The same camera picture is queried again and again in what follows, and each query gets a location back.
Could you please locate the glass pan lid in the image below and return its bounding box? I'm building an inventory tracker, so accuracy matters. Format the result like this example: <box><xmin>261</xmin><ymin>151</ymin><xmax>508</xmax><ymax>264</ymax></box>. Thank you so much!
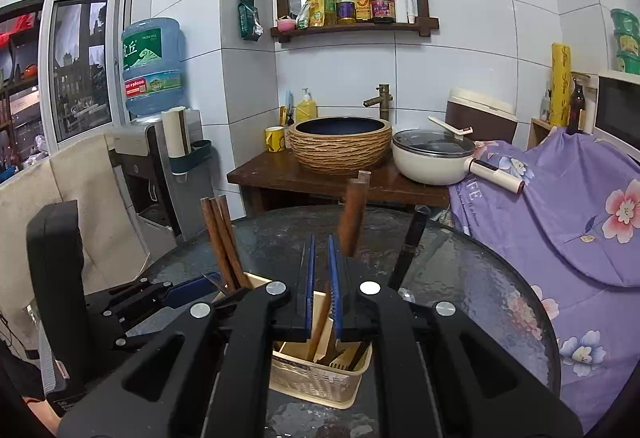
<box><xmin>393</xmin><ymin>128</ymin><xmax>476</xmax><ymax>157</ymax></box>

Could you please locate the beige plastic utensil holder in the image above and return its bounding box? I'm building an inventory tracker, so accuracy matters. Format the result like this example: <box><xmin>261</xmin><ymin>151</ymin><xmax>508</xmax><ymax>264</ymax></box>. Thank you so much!
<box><xmin>212</xmin><ymin>273</ymin><xmax>374</xmax><ymax>410</ymax></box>

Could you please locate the yellow mug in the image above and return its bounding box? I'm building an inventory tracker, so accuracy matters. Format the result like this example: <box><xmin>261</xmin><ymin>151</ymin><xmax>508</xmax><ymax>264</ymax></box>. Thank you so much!
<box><xmin>265</xmin><ymin>126</ymin><xmax>287</xmax><ymax>153</ymax></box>

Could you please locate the yellow roll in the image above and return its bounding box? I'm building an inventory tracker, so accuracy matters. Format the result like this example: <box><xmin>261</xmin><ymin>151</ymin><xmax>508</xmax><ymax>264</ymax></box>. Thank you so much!
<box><xmin>550</xmin><ymin>42</ymin><xmax>574</xmax><ymax>129</ymax></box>

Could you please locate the blue water jug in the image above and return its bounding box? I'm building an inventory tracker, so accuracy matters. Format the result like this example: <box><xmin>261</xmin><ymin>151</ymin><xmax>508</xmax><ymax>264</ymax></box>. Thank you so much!
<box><xmin>121</xmin><ymin>16</ymin><xmax>187</xmax><ymax>117</ymax></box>

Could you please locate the purple floral cloth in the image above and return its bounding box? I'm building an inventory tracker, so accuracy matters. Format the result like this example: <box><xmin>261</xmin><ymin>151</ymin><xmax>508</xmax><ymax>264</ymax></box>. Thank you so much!
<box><xmin>447</xmin><ymin>128</ymin><xmax>640</xmax><ymax>434</ymax></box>

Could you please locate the dark wooden counter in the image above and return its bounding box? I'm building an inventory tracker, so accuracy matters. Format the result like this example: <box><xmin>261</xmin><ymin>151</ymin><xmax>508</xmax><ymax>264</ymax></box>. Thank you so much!
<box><xmin>226</xmin><ymin>149</ymin><xmax>451</xmax><ymax>215</ymax></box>

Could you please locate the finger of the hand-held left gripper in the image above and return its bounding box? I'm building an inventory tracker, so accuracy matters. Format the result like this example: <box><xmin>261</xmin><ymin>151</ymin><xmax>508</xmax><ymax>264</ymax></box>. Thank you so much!
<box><xmin>102</xmin><ymin>275</ymin><xmax>236</xmax><ymax>353</ymax></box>
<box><xmin>84</xmin><ymin>280</ymin><xmax>174</xmax><ymax>315</ymax></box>

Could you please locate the display shelf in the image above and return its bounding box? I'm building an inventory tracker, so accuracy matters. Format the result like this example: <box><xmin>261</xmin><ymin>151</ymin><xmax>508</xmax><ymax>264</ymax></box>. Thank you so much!
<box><xmin>0</xmin><ymin>12</ymin><xmax>47</xmax><ymax>185</ymax></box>

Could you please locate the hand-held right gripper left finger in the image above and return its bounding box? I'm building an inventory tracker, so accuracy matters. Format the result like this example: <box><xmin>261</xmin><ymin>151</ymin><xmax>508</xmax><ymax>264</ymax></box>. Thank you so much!
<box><xmin>57</xmin><ymin>233</ymin><xmax>317</xmax><ymax>438</ymax></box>

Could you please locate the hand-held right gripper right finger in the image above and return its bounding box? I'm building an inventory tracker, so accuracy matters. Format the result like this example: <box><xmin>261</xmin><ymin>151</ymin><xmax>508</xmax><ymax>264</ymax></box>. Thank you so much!
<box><xmin>327</xmin><ymin>233</ymin><xmax>585</xmax><ymax>438</ymax></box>

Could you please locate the teal cup holder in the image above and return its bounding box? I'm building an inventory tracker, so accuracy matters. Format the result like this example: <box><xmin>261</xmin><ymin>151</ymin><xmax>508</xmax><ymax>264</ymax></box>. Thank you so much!
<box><xmin>172</xmin><ymin>139</ymin><xmax>213</xmax><ymax>175</ymax></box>

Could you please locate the wooden handled utensil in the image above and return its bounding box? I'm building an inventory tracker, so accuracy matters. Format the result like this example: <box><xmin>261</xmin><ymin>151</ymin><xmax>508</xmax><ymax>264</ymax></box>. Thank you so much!
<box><xmin>337</xmin><ymin>170</ymin><xmax>372</xmax><ymax>259</ymax></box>

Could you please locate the sliding window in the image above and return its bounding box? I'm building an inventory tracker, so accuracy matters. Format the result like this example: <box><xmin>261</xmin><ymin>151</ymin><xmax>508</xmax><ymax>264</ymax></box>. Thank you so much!
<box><xmin>40</xmin><ymin>0</ymin><xmax>134</xmax><ymax>145</ymax></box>

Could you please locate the beige cloth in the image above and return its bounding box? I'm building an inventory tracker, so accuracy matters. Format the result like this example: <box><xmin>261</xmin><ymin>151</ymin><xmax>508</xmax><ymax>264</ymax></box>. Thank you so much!
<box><xmin>0</xmin><ymin>133</ymin><xmax>152</xmax><ymax>335</ymax></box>

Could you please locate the wooden spatula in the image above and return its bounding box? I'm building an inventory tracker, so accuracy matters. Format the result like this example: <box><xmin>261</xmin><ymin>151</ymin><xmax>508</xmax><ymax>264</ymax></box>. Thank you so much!
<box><xmin>306</xmin><ymin>283</ymin><xmax>334</xmax><ymax>365</ymax></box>

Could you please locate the woven pattern wash basin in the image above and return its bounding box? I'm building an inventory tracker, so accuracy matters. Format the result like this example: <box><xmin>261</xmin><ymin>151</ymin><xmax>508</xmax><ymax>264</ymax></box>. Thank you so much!
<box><xmin>287</xmin><ymin>117</ymin><xmax>393</xmax><ymax>177</ymax></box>

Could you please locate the stack of green bowls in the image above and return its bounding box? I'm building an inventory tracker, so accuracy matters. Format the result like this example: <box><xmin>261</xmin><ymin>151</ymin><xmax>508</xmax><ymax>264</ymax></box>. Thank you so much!
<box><xmin>610</xmin><ymin>8</ymin><xmax>640</xmax><ymax>76</ymax></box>

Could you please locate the white microwave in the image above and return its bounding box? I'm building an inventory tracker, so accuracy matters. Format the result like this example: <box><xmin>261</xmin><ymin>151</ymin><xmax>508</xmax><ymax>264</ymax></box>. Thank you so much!
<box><xmin>592</xmin><ymin>72</ymin><xmax>640</xmax><ymax>149</ymax></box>

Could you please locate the brown white rice cooker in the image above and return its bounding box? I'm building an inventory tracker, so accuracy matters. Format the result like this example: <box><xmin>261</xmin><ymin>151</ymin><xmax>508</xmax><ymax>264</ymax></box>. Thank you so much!
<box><xmin>445</xmin><ymin>88</ymin><xmax>519</xmax><ymax>145</ymax></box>

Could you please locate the wooden box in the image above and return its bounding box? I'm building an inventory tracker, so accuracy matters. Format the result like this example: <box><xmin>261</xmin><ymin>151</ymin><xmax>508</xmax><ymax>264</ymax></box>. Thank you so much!
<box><xmin>527</xmin><ymin>72</ymin><xmax>600</xmax><ymax>151</ymax></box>

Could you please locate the grey water dispenser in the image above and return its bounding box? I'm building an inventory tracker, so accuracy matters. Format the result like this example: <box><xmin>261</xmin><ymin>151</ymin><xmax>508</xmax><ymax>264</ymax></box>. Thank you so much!
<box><xmin>111</xmin><ymin>108</ymin><xmax>213</xmax><ymax>246</ymax></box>

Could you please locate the green packet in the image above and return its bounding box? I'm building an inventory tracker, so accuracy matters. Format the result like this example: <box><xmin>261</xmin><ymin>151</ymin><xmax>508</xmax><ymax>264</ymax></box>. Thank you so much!
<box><xmin>237</xmin><ymin>0</ymin><xmax>264</xmax><ymax>42</ymax></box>

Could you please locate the yellow soap bottle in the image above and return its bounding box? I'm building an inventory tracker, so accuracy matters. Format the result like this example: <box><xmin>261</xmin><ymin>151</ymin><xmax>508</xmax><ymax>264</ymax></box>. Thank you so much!
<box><xmin>295</xmin><ymin>88</ymin><xmax>319</xmax><ymax>123</ymax></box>

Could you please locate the paper cup sleeve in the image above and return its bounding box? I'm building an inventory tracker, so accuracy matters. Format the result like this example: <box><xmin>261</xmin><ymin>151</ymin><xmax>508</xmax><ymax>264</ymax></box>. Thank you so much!
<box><xmin>161</xmin><ymin>106</ymin><xmax>192</xmax><ymax>159</ymax></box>

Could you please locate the white rice spoon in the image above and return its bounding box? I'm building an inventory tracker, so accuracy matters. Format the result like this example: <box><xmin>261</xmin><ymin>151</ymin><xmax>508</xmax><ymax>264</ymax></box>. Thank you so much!
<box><xmin>428</xmin><ymin>116</ymin><xmax>474</xmax><ymax>137</ymax></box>

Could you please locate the person's left forearm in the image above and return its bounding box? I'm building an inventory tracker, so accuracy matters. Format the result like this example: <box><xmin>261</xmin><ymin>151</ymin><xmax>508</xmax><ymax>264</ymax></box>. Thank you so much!
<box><xmin>0</xmin><ymin>340</ymin><xmax>59</xmax><ymax>437</ymax></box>

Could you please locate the white pan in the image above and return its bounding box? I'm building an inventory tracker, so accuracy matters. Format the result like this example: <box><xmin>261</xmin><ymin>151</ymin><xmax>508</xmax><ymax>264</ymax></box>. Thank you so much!
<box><xmin>391</xmin><ymin>138</ymin><xmax>527</xmax><ymax>195</ymax></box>

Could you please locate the brass faucet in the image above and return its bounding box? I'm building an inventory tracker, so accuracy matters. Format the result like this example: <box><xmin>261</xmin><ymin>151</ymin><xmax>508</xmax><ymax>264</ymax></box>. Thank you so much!
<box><xmin>363</xmin><ymin>84</ymin><xmax>395</xmax><ymax>121</ymax></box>

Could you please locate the dark glass bottle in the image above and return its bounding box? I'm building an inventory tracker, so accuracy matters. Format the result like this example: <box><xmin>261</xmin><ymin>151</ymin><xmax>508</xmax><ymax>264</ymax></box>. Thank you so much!
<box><xmin>566</xmin><ymin>78</ymin><xmax>586</xmax><ymax>135</ymax></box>

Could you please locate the black handled utensil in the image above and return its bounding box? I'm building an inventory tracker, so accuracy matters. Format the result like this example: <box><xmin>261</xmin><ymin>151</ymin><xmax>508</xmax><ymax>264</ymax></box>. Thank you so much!
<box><xmin>387</xmin><ymin>205</ymin><xmax>432</xmax><ymax>291</ymax></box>

